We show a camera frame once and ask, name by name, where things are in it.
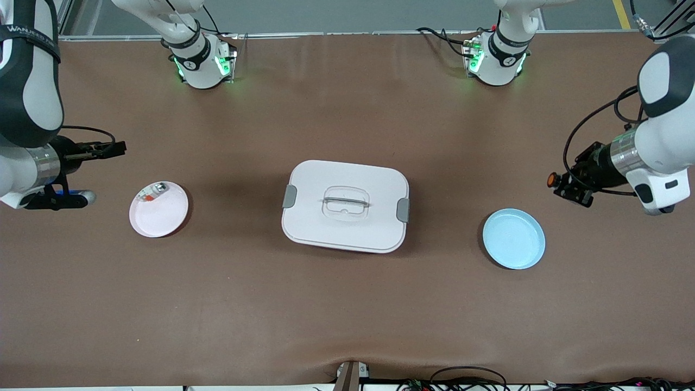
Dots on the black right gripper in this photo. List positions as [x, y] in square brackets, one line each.
[66, 153]

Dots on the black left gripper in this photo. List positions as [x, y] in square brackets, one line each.
[595, 162]

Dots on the orange and black switch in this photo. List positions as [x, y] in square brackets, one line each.
[551, 180]

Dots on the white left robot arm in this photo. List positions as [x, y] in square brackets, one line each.
[665, 136]

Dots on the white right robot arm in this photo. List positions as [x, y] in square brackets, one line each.
[27, 81]

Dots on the white lidded storage box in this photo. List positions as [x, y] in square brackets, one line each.
[326, 228]

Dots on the pink round plate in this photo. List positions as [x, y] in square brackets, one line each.
[163, 217]

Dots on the light blue round plate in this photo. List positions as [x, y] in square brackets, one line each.
[513, 239]

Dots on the clear white switch part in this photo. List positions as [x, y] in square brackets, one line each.
[157, 188]

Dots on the aluminium frame beam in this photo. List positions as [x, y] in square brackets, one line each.
[670, 21]
[65, 21]

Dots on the aluminium table edge rail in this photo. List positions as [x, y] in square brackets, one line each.
[326, 34]

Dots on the brown wedge post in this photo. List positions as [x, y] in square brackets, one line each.
[347, 380]

